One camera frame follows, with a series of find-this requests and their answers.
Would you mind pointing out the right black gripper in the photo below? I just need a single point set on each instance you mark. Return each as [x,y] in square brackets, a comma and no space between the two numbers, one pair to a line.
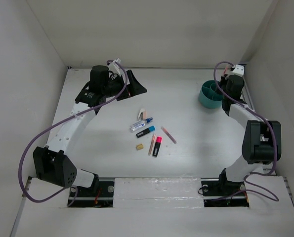
[225,79]

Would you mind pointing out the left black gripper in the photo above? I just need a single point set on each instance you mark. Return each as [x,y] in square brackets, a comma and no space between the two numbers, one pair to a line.
[133,89]

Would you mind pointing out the teal round divided organizer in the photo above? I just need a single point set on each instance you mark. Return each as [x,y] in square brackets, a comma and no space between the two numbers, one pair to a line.
[208,97]

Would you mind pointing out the pink translucent pen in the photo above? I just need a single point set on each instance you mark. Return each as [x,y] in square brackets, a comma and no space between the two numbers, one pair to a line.
[168,135]

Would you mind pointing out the orange thin pencil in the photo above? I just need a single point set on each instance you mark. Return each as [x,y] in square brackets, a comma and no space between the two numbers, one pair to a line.
[151,144]

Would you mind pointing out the orange pen with white grip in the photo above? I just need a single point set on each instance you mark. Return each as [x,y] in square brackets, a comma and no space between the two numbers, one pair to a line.
[225,70]

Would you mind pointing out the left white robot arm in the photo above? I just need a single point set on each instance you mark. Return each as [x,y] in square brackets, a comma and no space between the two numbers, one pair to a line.
[52,162]

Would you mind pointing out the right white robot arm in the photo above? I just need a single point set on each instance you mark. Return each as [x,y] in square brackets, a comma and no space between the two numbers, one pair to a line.
[262,139]

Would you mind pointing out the clear blue-capped glue bottle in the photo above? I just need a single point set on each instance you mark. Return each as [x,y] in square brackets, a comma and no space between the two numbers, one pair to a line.
[140,124]

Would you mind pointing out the blue black highlighter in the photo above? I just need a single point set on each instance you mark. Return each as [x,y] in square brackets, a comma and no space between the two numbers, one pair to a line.
[145,131]

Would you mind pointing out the small tan eraser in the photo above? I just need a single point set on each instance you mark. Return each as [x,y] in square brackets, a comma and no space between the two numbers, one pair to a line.
[139,147]

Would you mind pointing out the pink black highlighter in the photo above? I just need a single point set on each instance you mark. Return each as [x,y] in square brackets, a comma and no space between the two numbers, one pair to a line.
[157,146]

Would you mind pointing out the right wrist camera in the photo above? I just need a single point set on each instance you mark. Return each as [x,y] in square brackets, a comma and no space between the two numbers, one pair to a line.
[238,70]

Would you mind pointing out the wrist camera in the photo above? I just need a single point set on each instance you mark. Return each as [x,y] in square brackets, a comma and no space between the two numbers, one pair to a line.
[115,63]
[238,70]

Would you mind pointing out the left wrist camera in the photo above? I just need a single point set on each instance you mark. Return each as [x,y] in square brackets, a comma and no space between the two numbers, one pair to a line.
[115,63]

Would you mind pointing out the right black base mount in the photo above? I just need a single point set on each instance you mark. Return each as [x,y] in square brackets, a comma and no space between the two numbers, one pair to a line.
[218,194]

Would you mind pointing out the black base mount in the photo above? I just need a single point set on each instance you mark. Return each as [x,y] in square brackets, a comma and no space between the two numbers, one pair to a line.
[103,197]
[218,194]

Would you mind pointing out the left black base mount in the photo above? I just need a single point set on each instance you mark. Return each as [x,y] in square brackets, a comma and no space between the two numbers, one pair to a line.
[103,197]

